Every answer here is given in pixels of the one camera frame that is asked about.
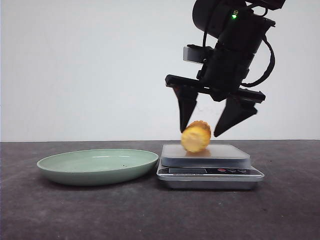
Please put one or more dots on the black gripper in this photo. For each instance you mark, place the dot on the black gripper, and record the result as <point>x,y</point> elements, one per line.
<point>220,77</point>

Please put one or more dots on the yellow corn cob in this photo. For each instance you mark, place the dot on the yellow corn cob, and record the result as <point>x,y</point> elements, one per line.
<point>196,137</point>

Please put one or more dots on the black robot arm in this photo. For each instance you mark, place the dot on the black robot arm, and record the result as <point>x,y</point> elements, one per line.
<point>239,33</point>

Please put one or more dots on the silver digital kitchen scale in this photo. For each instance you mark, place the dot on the silver digital kitchen scale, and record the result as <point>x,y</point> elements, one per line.
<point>217,167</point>

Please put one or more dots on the green round plate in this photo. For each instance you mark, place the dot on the green round plate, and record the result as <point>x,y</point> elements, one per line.
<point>97,167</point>

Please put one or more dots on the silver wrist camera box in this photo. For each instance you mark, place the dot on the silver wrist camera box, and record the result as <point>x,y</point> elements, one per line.
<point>196,54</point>

